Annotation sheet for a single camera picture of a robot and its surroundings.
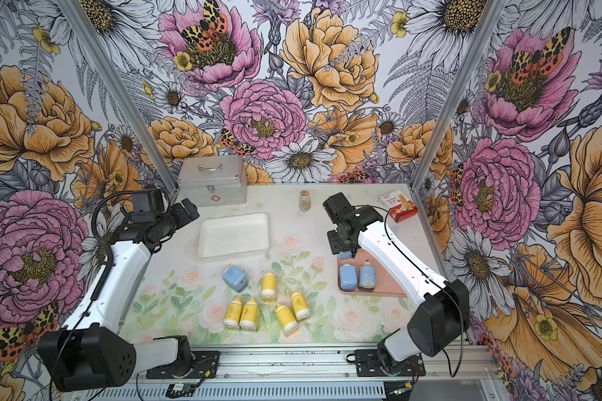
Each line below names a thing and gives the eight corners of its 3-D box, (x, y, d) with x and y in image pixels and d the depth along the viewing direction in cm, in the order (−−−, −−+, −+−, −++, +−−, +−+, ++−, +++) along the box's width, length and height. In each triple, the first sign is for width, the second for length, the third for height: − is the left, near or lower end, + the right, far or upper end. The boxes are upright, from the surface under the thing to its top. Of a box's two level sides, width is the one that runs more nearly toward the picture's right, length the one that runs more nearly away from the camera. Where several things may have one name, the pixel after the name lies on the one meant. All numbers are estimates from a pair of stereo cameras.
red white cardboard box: (395, 226, 112) (399, 216, 107) (376, 205, 120) (379, 195, 115) (413, 217, 116) (418, 207, 110) (393, 198, 123) (397, 188, 118)
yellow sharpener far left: (229, 331, 82) (222, 324, 75) (234, 306, 87) (228, 296, 81) (242, 331, 82) (236, 324, 75) (246, 306, 87) (241, 297, 81)
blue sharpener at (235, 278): (223, 283, 92) (218, 274, 86) (232, 272, 95) (228, 263, 89) (241, 294, 89) (237, 286, 84) (250, 282, 92) (246, 274, 87)
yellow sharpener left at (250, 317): (244, 332, 82) (239, 324, 75) (248, 307, 87) (244, 297, 81) (258, 332, 82) (254, 324, 75) (261, 307, 87) (257, 297, 81)
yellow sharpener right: (297, 324, 84) (297, 316, 77) (290, 302, 88) (289, 292, 82) (310, 319, 85) (311, 310, 78) (302, 297, 89) (302, 287, 83)
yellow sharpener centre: (264, 301, 88) (261, 293, 82) (266, 280, 93) (263, 271, 87) (276, 302, 88) (273, 293, 82) (277, 280, 93) (275, 271, 87)
